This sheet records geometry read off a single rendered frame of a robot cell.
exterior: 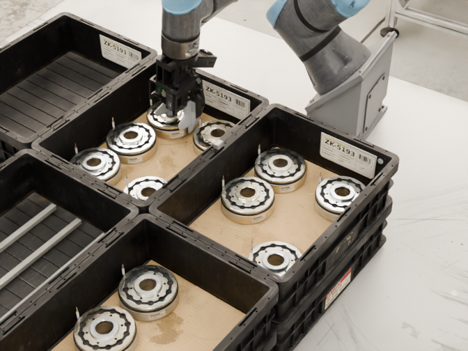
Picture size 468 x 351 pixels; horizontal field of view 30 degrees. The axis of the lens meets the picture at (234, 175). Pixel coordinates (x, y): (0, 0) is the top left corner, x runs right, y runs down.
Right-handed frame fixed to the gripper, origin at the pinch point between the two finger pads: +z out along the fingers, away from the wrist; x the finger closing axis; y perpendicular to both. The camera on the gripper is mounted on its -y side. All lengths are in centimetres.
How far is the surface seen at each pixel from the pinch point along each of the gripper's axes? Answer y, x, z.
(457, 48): -187, -3, 85
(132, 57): -7.0, -20.6, -2.3
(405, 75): -157, -11, 86
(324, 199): 3.3, 37.5, -4.6
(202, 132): 1.5, 6.3, -1.6
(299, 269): 26, 46, -12
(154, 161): 11.6, 2.1, 2.1
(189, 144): 3.1, 4.5, 1.8
